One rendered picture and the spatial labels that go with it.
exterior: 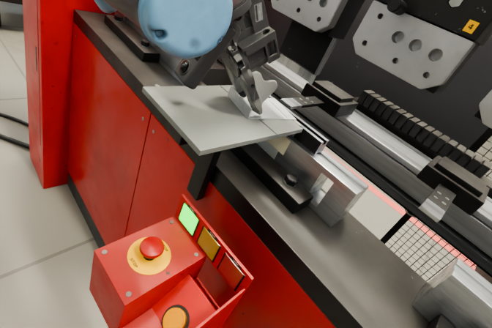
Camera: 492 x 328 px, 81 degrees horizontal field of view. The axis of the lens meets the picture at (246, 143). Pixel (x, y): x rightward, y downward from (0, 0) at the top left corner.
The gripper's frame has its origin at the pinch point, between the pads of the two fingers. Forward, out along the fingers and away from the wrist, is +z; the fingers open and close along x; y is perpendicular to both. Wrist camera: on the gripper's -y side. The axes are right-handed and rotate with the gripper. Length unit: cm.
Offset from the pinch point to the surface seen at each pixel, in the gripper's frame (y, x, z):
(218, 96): -4.2, 3.6, -2.2
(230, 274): -19.5, -22.5, 10.3
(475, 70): 61, -9, 26
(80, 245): -80, 44, 65
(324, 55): 16.4, -3.3, -3.3
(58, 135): -64, 81, 37
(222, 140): -8.9, -10.3, -6.1
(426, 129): 41, -13, 31
